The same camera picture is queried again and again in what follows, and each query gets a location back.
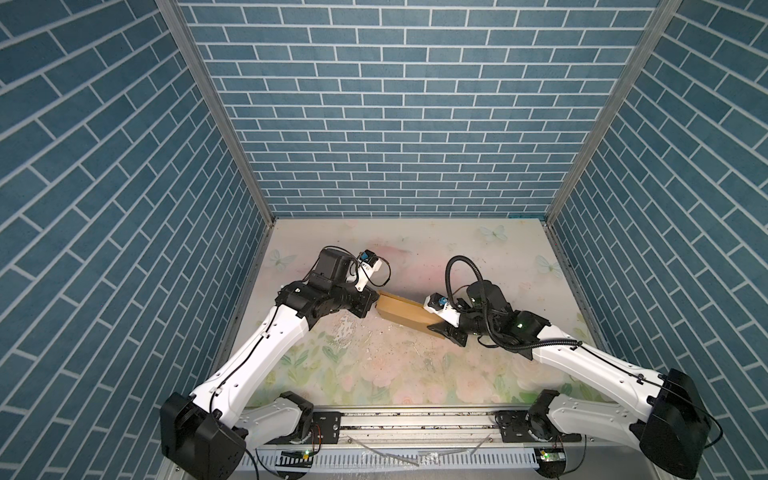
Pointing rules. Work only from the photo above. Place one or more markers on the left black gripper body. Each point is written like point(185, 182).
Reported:
point(347, 297)

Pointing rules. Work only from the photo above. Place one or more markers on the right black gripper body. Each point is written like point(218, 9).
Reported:
point(472, 324)

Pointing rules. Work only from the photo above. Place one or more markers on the brown cardboard paper box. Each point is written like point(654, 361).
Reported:
point(406, 313)

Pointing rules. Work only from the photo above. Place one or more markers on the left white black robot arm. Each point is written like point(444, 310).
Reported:
point(207, 432)

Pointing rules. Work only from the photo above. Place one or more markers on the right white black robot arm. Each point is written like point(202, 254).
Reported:
point(659, 414)

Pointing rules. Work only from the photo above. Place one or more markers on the right green circuit board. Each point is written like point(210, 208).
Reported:
point(551, 456)

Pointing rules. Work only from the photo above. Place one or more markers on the green circuit board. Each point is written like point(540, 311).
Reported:
point(551, 456)
point(294, 459)

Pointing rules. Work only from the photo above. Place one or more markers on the left green circuit board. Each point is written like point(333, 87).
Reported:
point(294, 459)

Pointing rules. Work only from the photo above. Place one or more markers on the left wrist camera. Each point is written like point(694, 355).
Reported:
point(336, 266)

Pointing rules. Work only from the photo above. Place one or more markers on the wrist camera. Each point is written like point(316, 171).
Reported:
point(439, 305)
point(336, 266)

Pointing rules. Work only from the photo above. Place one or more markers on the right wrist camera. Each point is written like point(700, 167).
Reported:
point(439, 305)

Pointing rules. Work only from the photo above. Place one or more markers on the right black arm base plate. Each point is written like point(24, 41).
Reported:
point(519, 426)

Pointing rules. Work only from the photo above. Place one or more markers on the aluminium front rail frame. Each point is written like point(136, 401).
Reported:
point(428, 429)

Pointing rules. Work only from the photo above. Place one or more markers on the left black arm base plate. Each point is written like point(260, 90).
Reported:
point(327, 423)

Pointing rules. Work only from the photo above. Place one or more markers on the white slotted cable duct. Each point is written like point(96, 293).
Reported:
point(366, 461)

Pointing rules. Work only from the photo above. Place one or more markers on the left aluminium corner post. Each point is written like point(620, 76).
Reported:
point(182, 35)

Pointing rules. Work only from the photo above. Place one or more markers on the aluminium corner post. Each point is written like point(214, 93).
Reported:
point(182, 35)
point(657, 24)

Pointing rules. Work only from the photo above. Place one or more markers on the right aluminium corner post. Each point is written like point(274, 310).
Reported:
point(657, 24)

